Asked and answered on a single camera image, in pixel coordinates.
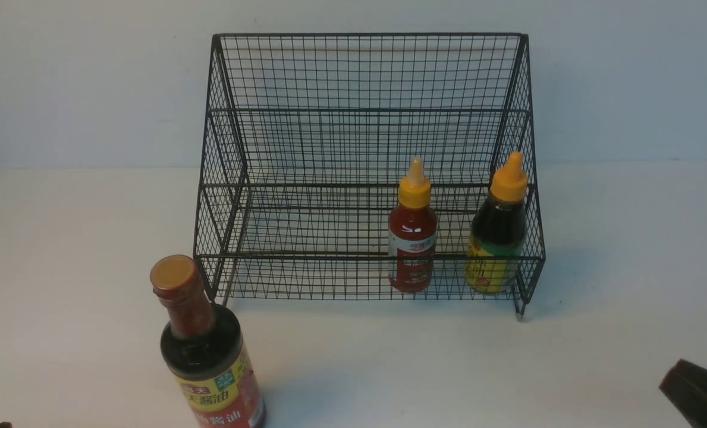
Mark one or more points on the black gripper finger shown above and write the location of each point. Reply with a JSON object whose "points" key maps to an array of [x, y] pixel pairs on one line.
{"points": [[685, 385]]}

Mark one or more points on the dark sauce bottle yellow cap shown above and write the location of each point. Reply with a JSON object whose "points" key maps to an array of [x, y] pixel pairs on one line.
{"points": [[498, 229]]}

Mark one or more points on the red chili sauce bottle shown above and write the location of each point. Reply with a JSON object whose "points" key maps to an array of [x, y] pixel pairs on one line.
{"points": [[413, 232]]}

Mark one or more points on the large soy sauce bottle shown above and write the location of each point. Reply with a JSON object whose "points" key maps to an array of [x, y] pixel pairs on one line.
{"points": [[203, 347]]}

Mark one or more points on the black wire mesh shelf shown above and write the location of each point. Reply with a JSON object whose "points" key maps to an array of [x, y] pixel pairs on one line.
{"points": [[307, 136]]}

